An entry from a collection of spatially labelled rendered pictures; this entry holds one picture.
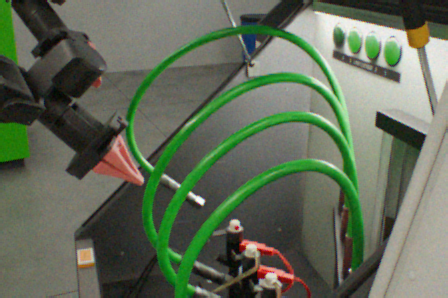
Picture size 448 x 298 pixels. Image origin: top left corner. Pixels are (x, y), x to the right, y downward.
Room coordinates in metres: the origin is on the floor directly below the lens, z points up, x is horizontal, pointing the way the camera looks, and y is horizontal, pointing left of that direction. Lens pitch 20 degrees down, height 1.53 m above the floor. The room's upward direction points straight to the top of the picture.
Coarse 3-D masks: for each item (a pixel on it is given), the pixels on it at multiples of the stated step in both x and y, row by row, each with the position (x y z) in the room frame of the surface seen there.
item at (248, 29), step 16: (224, 32) 0.83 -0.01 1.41; (240, 32) 0.83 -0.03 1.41; (256, 32) 0.83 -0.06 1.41; (272, 32) 0.83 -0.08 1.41; (288, 32) 0.83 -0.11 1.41; (192, 48) 0.84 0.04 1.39; (304, 48) 0.82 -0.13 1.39; (160, 64) 0.84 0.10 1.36; (320, 64) 0.82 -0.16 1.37; (144, 80) 0.85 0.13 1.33; (336, 80) 0.82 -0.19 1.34; (336, 96) 0.82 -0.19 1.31; (128, 112) 0.85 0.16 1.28; (128, 128) 0.85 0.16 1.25; (128, 144) 0.85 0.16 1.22; (144, 160) 0.85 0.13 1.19
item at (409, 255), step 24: (432, 120) 0.44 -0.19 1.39; (432, 144) 0.43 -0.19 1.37; (432, 168) 0.43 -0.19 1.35; (408, 192) 0.43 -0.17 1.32; (432, 192) 0.41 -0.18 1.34; (408, 216) 0.43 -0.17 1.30; (432, 216) 0.40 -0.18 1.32; (408, 240) 0.42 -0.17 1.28; (432, 240) 0.39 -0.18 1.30; (384, 264) 0.43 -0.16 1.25; (408, 264) 0.40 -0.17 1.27; (432, 264) 0.38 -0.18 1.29; (384, 288) 0.42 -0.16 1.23; (408, 288) 0.39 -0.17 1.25; (432, 288) 0.37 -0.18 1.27
